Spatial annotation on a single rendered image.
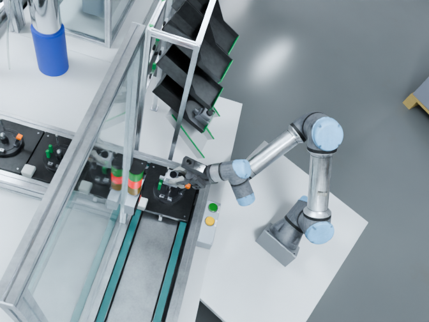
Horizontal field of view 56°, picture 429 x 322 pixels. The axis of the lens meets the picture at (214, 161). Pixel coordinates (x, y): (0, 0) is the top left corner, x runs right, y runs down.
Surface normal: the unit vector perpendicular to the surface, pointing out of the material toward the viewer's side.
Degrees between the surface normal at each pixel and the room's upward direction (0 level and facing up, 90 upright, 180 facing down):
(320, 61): 0
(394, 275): 0
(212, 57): 25
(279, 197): 0
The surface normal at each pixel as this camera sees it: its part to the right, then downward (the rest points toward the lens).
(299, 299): 0.22, -0.52
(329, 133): 0.13, 0.22
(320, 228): 0.14, 0.47
